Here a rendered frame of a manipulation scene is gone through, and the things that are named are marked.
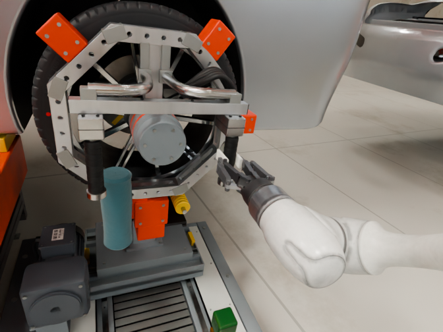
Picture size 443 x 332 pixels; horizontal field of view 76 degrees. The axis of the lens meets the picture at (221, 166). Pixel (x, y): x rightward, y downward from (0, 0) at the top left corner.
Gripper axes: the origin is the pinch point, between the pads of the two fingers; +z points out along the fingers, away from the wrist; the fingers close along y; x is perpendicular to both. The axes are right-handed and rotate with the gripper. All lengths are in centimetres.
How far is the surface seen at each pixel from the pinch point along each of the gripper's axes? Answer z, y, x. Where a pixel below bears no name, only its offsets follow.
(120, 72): 51, -24, 11
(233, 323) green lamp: -34.9, -11.2, -17.0
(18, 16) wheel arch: 41, -51, 27
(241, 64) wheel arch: 41.6, 20.3, 18.7
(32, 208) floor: 105, -73, -83
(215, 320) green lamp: -32.9, -14.2, -17.6
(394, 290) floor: -7, 109, -83
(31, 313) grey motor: 4, -54, -50
